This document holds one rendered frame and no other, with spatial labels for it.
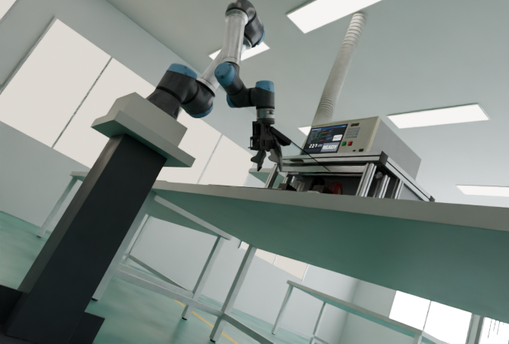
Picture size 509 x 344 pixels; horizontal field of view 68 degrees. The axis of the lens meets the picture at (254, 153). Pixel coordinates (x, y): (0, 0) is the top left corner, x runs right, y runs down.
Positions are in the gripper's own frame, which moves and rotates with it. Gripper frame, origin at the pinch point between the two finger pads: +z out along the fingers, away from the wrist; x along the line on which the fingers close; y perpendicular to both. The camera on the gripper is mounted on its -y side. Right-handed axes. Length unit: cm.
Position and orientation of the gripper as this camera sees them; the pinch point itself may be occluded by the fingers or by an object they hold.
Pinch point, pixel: (270, 171)
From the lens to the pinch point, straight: 149.4
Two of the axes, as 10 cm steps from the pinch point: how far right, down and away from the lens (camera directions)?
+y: -8.2, -0.1, -5.7
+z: 0.1, 10.0, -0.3
